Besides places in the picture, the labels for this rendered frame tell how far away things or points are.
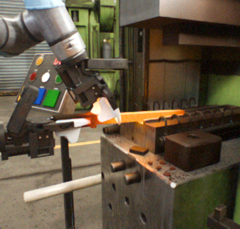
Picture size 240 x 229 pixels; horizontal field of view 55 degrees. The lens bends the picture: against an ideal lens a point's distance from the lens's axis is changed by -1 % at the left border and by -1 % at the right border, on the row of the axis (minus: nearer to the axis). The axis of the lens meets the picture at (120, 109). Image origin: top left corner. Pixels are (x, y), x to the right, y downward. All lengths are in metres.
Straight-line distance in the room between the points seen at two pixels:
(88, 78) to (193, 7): 0.33
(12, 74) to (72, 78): 8.02
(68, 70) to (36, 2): 0.15
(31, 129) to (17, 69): 8.02
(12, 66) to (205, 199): 8.21
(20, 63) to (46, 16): 8.01
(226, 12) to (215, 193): 0.50
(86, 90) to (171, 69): 0.49
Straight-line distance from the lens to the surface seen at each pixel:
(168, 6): 0.63
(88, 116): 0.59
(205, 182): 0.59
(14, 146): 0.57
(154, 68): 0.92
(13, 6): 8.71
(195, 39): 0.74
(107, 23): 5.69
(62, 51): 0.54
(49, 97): 1.03
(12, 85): 8.59
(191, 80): 1.05
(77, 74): 0.57
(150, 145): 0.66
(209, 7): 0.73
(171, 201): 0.54
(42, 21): 0.54
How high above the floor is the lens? 1.17
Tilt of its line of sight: 12 degrees down
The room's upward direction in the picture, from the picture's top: straight up
